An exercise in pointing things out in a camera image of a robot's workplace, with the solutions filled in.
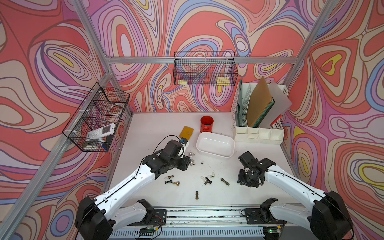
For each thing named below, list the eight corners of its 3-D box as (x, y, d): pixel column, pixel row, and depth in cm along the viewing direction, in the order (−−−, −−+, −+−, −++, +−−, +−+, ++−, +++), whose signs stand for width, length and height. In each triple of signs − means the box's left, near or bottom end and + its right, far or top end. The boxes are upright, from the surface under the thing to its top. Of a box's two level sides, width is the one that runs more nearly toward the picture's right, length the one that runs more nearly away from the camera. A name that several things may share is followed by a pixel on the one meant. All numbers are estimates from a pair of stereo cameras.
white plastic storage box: (193, 153, 98) (193, 149, 94) (198, 135, 108) (199, 130, 103) (232, 162, 94) (233, 157, 90) (233, 142, 104) (235, 137, 99)
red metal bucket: (200, 135, 107) (200, 126, 99) (200, 124, 114) (200, 115, 106) (212, 135, 107) (214, 126, 99) (211, 124, 114) (213, 115, 106)
